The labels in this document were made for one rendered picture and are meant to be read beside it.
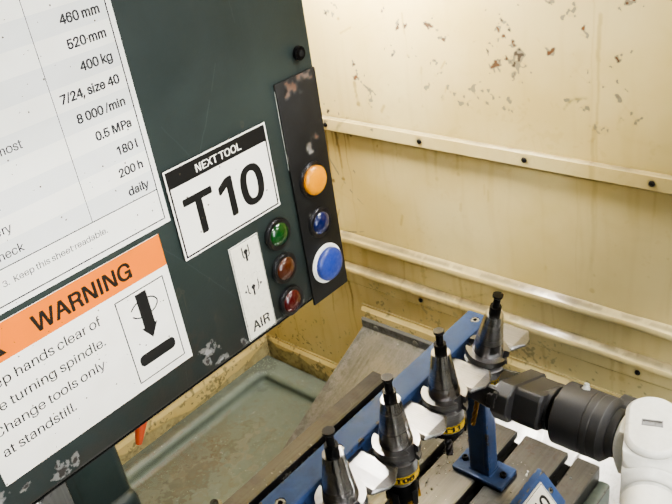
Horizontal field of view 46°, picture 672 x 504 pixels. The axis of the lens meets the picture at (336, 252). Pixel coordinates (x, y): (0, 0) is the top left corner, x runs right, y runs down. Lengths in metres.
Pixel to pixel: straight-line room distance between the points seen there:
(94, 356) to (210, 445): 1.53
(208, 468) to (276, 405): 0.26
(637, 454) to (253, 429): 1.25
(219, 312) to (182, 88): 0.17
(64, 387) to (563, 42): 0.97
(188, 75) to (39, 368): 0.21
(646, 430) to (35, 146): 0.78
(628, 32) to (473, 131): 0.34
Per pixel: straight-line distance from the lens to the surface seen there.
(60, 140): 0.50
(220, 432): 2.10
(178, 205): 0.56
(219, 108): 0.57
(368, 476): 1.01
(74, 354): 0.55
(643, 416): 1.06
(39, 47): 0.49
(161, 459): 2.07
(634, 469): 1.01
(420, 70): 1.47
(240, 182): 0.59
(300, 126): 0.63
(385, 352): 1.83
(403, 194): 1.61
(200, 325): 0.60
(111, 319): 0.55
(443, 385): 1.07
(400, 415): 1.00
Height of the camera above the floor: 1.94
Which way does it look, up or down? 30 degrees down
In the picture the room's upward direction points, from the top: 9 degrees counter-clockwise
